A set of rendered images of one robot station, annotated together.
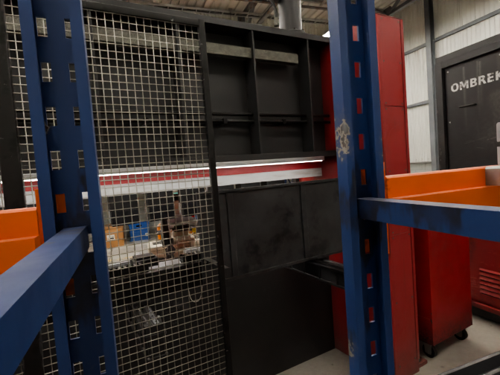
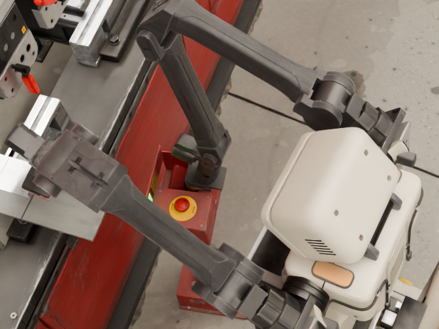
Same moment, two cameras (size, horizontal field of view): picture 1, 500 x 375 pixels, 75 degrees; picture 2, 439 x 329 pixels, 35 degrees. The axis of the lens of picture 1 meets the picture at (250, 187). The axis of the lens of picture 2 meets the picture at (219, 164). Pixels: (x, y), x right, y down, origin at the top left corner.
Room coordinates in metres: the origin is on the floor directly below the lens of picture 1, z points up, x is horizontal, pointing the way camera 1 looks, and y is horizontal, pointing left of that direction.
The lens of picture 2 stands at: (3.09, 0.17, 2.41)
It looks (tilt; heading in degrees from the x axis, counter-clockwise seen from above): 61 degrees down; 147
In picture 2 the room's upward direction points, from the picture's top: 10 degrees counter-clockwise
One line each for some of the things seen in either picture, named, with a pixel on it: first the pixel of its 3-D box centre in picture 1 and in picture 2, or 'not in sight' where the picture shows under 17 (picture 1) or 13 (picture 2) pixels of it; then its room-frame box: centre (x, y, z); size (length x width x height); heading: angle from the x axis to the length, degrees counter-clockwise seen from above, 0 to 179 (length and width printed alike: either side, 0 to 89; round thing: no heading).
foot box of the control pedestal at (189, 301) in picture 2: not in sight; (217, 282); (2.36, 0.56, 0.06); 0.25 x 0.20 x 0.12; 38
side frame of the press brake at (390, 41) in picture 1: (348, 199); not in sight; (2.42, -0.73, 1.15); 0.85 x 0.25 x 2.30; 29
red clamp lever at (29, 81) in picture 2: not in sight; (26, 79); (2.08, 0.38, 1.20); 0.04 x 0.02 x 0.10; 29
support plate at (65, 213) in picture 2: not in sight; (57, 191); (2.22, 0.28, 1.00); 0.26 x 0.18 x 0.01; 29
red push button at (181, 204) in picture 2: not in sight; (182, 206); (2.37, 0.51, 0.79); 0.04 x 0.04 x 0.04
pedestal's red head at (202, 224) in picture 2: not in sight; (184, 196); (2.33, 0.54, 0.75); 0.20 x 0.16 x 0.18; 128
